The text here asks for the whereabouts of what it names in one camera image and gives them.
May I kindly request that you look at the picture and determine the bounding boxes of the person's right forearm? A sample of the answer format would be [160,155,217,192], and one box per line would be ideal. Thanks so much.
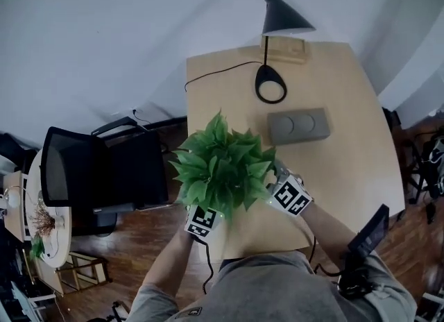
[300,202,359,275]

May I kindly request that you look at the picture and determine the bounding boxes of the black lamp cable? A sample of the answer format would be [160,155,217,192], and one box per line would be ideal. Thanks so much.
[183,60,265,93]

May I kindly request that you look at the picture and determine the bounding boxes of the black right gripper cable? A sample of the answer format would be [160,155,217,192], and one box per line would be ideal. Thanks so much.
[307,233,341,277]

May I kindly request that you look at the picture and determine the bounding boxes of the wooden side table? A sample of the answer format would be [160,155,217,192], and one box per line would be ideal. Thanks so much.
[2,170,33,242]

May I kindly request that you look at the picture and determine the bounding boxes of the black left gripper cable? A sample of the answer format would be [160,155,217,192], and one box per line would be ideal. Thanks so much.
[193,234,215,296]

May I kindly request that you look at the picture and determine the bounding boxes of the black waste bin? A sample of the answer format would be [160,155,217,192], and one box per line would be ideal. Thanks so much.
[381,106,403,130]

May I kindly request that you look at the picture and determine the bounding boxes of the person's grey shirt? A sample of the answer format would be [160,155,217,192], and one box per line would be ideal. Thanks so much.
[126,250,418,322]

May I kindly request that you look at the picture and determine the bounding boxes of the grey rectangular tray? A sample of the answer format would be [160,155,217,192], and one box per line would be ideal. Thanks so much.
[266,107,333,146]

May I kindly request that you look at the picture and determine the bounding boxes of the green potted plant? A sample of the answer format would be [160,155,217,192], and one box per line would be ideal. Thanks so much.
[168,108,278,226]

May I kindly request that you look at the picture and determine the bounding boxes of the round white table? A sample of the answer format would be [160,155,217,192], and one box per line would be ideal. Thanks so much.
[25,148,73,269]

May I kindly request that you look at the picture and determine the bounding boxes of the wall socket with plug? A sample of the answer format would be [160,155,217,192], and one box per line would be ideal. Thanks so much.
[129,106,151,124]

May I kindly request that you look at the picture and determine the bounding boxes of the black office chair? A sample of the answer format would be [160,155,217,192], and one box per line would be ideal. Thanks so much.
[39,117,171,238]

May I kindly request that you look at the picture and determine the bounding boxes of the dried twigs in vase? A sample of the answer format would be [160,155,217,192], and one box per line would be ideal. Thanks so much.
[28,205,67,239]

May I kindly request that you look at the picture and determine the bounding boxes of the black arm strap mount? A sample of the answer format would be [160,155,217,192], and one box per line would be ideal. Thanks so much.
[337,251,375,301]

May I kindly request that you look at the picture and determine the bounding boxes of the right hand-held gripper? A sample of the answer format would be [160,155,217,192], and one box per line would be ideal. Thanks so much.
[266,159,314,218]

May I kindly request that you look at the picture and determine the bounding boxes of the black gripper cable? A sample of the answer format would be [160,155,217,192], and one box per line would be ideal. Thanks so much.
[307,233,341,277]
[193,234,215,296]

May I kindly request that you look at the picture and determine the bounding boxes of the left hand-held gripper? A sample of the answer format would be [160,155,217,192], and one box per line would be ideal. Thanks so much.
[185,204,223,239]

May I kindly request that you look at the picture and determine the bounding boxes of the wooden desk organiser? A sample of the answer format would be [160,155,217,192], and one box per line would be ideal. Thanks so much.
[259,35,309,65]

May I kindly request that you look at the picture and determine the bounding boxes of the wooden frame stool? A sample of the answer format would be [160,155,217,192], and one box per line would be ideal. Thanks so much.
[54,251,112,294]

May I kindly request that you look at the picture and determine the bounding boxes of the white round lamp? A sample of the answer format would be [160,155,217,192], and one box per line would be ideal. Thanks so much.
[2,188,22,210]

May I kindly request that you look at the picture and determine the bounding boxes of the grey and white backpack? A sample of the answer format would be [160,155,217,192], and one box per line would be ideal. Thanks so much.
[420,135,444,198]

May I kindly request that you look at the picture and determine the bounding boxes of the black desk lamp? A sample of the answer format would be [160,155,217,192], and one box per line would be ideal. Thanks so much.
[254,0,317,105]

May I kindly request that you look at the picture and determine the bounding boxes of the person's left forearm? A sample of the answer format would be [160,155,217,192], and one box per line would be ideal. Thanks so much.
[141,232,196,291]

